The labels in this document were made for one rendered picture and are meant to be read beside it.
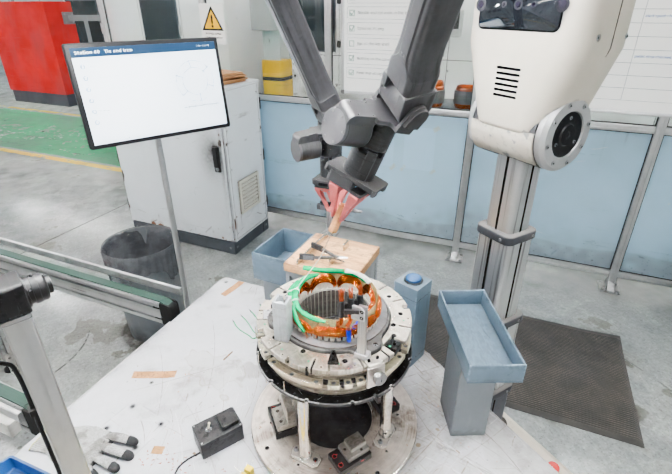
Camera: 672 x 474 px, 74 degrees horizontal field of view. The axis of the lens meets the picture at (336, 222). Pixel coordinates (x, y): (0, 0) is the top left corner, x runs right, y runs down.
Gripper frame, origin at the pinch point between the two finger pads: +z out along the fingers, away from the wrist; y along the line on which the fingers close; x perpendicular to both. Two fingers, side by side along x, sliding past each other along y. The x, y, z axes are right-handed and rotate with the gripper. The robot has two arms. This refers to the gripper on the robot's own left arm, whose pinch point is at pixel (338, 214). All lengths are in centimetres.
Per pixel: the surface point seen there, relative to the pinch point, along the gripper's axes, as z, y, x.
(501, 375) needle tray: 14.0, 40.5, 7.2
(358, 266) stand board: 24.1, 2.7, 26.3
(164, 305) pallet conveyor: 78, -49, 22
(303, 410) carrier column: 35.7, 13.3, -9.9
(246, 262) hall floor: 163, -97, 162
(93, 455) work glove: 67, -19, -28
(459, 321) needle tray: 18.1, 30.2, 21.7
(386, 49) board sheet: -2, -82, 213
